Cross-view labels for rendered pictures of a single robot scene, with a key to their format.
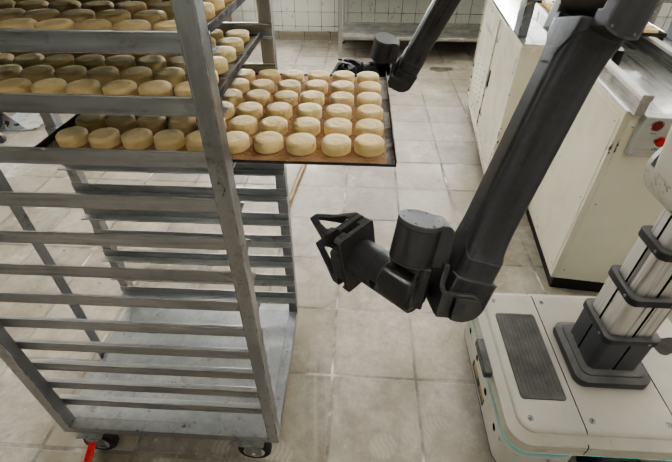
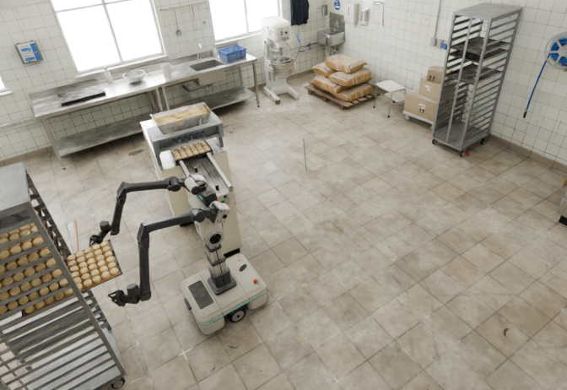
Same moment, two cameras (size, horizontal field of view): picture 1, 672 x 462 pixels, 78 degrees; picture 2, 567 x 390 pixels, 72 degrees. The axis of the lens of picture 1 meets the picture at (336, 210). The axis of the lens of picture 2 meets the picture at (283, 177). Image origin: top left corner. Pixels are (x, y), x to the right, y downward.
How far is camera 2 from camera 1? 223 cm
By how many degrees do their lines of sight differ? 27
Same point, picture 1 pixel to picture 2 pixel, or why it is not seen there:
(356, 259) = (121, 299)
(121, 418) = not seen: outside the picture
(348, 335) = (138, 326)
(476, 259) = (144, 288)
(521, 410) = (201, 313)
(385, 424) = (164, 347)
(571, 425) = (216, 308)
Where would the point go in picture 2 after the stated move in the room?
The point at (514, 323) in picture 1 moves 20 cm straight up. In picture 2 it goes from (194, 286) to (190, 271)
